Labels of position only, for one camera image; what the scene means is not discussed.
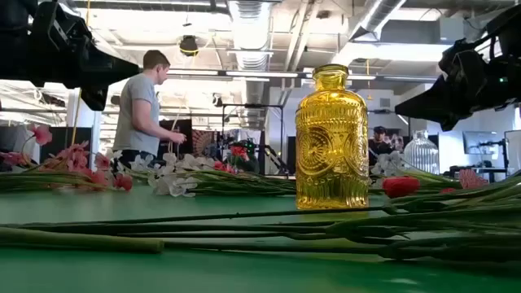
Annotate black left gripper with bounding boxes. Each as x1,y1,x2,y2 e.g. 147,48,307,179
30,2,142,112

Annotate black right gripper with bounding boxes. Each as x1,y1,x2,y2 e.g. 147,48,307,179
394,37,508,133

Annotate pink artificial flower bunch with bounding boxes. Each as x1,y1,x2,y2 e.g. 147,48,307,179
212,160,245,176
0,168,521,265
0,123,134,193

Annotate clear ribbed glass vase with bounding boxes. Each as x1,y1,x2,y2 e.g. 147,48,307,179
402,129,440,176

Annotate yellow embossed glass vase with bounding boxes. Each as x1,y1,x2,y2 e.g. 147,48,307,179
295,63,370,211

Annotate person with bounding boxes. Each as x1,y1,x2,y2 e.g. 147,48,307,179
112,49,187,168
368,125,394,166

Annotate grey desktop monitor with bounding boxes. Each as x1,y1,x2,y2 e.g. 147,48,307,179
462,130,501,156

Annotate black standing panel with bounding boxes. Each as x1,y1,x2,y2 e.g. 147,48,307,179
39,126,94,164

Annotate dark background desk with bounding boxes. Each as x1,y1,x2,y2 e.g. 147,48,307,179
447,164,510,183

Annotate black monitor on stand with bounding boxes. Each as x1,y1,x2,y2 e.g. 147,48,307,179
158,119,194,156

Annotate patterned mandala tapestry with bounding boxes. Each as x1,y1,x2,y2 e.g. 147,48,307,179
191,129,216,160

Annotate long ceiling light bar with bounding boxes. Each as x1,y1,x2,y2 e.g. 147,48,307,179
164,68,304,81

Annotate background red flower bouquet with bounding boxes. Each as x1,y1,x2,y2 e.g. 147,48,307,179
230,145,250,162

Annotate green table mat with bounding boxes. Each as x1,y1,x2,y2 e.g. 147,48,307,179
0,182,521,293

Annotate looped yellow ceiling cable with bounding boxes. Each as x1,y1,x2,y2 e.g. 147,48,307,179
167,34,213,154

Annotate black round ceiling camera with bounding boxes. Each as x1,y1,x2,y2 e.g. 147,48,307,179
178,35,199,57

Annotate silver slanted ventilation duct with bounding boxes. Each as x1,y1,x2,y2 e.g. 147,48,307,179
348,0,408,42

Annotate black metal rig frame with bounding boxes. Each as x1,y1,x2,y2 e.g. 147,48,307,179
221,103,285,177

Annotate silver ribbed ventilation duct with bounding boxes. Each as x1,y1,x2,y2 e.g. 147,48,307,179
226,0,273,129

